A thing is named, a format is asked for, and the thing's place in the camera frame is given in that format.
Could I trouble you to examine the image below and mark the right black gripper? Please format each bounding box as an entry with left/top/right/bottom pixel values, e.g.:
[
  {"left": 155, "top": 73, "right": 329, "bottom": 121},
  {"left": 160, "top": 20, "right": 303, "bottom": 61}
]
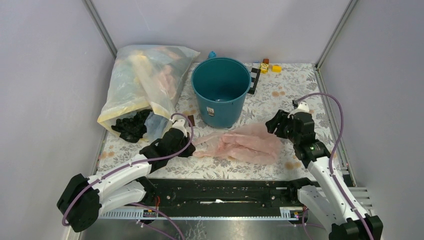
[{"left": 264, "top": 109, "right": 300, "bottom": 145}]

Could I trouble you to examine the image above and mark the pink plastic trash bag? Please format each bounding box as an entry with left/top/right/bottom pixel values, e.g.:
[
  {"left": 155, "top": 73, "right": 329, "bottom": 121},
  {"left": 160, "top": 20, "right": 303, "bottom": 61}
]
[{"left": 192, "top": 122, "right": 283, "bottom": 165}]

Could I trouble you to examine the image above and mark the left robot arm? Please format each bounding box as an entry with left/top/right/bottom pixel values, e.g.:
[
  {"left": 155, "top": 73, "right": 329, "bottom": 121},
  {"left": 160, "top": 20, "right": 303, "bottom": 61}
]
[{"left": 56, "top": 127, "right": 195, "bottom": 233}]

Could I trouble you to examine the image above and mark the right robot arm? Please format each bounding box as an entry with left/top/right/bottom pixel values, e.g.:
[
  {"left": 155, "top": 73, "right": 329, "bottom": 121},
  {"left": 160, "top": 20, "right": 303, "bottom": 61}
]
[{"left": 265, "top": 110, "right": 383, "bottom": 240}]

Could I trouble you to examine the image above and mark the black plastic trash bag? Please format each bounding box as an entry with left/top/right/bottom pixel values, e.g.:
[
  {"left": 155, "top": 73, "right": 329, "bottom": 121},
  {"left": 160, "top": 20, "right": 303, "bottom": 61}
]
[{"left": 111, "top": 109, "right": 153, "bottom": 143}]

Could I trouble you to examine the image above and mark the teal plastic trash bin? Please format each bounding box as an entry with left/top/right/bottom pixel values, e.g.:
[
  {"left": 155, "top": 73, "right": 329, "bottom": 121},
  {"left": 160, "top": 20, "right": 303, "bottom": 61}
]
[{"left": 191, "top": 57, "right": 252, "bottom": 129}]

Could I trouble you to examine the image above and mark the large clear bag of bags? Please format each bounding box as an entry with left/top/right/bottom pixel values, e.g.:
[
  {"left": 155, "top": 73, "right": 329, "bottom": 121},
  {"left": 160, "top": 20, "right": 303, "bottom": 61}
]
[{"left": 97, "top": 45, "right": 200, "bottom": 141}]

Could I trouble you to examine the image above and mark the blue object behind bin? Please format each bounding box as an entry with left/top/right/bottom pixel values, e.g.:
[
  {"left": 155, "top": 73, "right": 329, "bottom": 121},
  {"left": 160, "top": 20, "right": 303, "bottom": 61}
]
[{"left": 207, "top": 51, "right": 217, "bottom": 59}]

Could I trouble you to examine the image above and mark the small brown wooden block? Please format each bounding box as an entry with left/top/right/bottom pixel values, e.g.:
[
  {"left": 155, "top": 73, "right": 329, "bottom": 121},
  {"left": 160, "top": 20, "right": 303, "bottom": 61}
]
[{"left": 187, "top": 115, "right": 196, "bottom": 127}]

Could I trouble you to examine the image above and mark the black white checkered board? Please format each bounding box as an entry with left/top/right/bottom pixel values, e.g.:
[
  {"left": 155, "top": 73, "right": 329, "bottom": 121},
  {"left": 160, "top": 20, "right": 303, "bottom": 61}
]
[{"left": 247, "top": 67, "right": 261, "bottom": 95}]

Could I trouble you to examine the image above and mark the yellow cube block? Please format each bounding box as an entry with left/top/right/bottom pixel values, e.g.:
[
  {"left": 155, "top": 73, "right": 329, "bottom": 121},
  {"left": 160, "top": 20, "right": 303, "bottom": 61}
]
[{"left": 271, "top": 65, "right": 282, "bottom": 73}]

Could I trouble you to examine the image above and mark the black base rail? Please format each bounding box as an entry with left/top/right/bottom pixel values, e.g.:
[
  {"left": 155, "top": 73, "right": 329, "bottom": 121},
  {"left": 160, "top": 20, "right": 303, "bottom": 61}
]
[{"left": 140, "top": 177, "right": 320, "bottom": 210}]

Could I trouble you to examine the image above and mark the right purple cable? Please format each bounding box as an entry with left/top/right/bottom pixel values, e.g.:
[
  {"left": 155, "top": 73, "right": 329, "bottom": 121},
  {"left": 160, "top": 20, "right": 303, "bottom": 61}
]
[{"left": 292, "top": 92, "right": 375, "bottom": 240}]

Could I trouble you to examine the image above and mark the purple cable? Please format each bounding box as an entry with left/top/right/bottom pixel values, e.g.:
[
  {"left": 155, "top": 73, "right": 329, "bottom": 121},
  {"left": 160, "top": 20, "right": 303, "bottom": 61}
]
[
  {"left": 292, "top": 92, "right": 375, "bottom": 240},
  {"left": 61, "top": 112, "right": 195, "bottom": 227}
]

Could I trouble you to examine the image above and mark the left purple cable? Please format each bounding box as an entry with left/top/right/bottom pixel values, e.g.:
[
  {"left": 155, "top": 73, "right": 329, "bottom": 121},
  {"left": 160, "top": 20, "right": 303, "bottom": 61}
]
[{"left": 61, "top": 112, "right": 195, "bottom": 227}]

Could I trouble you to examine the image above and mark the slotted cable duct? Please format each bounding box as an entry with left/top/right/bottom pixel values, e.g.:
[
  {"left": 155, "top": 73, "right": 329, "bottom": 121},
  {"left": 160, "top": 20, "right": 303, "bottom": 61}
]
[{"left": 98, "top": 204, "right": 300, "bottom": 221}]

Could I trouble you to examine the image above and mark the right aluminium frame post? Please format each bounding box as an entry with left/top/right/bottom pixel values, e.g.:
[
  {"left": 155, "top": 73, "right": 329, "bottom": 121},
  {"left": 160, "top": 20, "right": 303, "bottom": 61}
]
[{"left": 315, "top": 0, "right": 359, "bottom": 69}]

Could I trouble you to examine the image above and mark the aluminium frame post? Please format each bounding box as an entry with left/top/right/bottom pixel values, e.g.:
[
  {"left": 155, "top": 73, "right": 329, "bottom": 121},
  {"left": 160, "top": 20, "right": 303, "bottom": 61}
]
[
  {"left": 315, "top": 0, "right": 359, "bottom": 69},
  {"left": 82, "top": 0, "right": 118, "bottom": 58}
]

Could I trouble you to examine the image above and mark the left aluminium frame post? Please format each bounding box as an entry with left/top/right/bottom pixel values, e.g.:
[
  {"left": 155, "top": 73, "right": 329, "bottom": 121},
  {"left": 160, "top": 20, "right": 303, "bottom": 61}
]
[{"left": 82, "top": 0, "right": 118, "bottom": 58}]

